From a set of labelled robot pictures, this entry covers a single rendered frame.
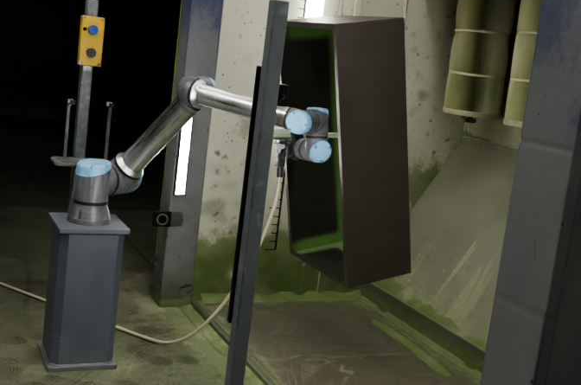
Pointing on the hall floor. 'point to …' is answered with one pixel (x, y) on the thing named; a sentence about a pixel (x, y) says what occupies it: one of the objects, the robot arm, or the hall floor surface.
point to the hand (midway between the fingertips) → (281, 140)
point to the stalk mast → (82, 109)
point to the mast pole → (257, 190)
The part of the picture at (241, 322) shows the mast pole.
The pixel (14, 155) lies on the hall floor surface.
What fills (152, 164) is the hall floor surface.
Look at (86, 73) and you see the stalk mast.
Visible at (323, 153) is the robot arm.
